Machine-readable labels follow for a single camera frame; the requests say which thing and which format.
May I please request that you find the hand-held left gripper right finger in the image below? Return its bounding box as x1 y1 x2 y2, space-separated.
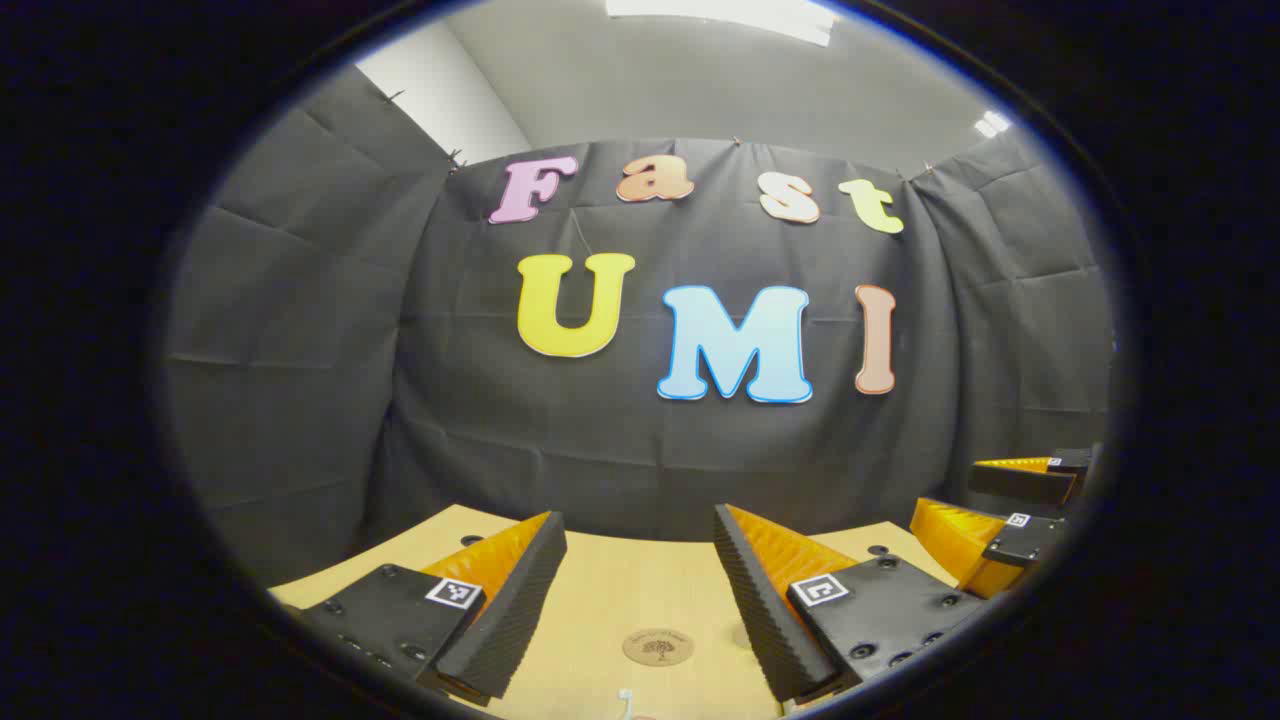
712 503 991 706

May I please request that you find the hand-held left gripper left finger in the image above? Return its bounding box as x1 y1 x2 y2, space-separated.
290 510 569 709

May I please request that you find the round cork coaster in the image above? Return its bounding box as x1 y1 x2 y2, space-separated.
622 627 695 667

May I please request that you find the light wooden desktop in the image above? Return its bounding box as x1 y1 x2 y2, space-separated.
268 503 961 720

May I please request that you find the black backdrop cloth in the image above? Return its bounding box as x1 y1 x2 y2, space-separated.
165 65 1116 586

